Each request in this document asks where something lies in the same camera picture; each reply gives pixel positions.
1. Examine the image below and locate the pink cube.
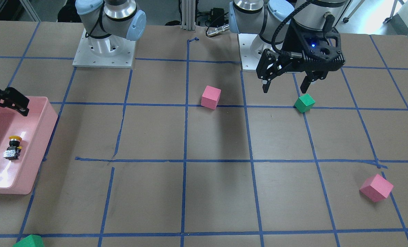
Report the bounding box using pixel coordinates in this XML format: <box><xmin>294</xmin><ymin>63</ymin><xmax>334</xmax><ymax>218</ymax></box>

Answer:
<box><xmin>201</xmin><ymin>85</ymin><xmax>221</xmax><ymax>110</ymax></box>
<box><xmin>359</xmin><ymin>174</ymin><xmax>394</xmax><ymax>203</ymax></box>

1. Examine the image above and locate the pink cube far side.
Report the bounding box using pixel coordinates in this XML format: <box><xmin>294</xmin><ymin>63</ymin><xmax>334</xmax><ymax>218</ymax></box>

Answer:
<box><xmin>359</xmin><ymin>174</ymin><xmax>394</xmax><ymax>203</ymax></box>

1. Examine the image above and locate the green cube near bin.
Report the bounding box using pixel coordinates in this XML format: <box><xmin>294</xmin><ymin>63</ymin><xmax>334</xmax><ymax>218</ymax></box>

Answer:
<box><xmin>13</xmin><ymin>234</ymin><xmax>45</xmax><ymax>247</ymax></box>

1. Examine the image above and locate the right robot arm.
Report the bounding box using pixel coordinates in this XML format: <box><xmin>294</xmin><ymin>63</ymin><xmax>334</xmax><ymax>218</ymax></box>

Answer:
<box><xmin>72</xmin><ymin>0</ymin><xmax>146</xmax><ymax>69</ymax></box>

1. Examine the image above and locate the aluminium frame post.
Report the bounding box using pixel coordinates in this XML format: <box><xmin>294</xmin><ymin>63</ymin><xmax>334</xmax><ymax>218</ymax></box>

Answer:
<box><xmin>180</xmin><ymin>0</ymin><xmax>196</xmax><ymax>32</ymax></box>

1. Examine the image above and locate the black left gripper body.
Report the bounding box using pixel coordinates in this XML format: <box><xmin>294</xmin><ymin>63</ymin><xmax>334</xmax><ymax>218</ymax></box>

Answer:
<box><xmin>256</xmin><ymin>26</ymin><xmax>346</xmax><ymax>80</ymax></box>

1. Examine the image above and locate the pink plastic bin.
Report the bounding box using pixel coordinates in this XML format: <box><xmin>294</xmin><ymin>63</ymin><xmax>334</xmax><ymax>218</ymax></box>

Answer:
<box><xmin>0</xmin><ymin>96</ymin><xmax>57</xmax><ymax>195</ymax></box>

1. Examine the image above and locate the yellow push button switch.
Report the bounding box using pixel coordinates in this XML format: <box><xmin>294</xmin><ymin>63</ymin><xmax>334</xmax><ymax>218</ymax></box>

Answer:
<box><xmin>3</xmin><ymin>136</ymin><xmax>22</xmax><ymax>161</ymax></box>

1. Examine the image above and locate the green cube near left arm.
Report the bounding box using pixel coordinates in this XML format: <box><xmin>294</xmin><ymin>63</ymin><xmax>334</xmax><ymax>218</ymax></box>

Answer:
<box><xmin>294</xmin><ymin>94</ymin><xmax>316</xmax><ymax>114</ymax></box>

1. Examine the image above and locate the pink cube near centre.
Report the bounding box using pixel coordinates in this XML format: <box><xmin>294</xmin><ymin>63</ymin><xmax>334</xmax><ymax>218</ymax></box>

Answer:
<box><xmin>201</xmin><ymin>85</ymin><xmax>221</xmax><ymax>110</ymax></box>

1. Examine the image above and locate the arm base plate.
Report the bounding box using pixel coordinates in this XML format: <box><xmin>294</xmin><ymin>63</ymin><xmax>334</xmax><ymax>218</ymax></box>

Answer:
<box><xmin>72</xmin><ymin>30</ymin><xmax>136</xmax><ymax>69</ymax></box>
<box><xmin>238</xmin><ymin>33</ymin><xmax>272</xmax><ymax>72</ymax></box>

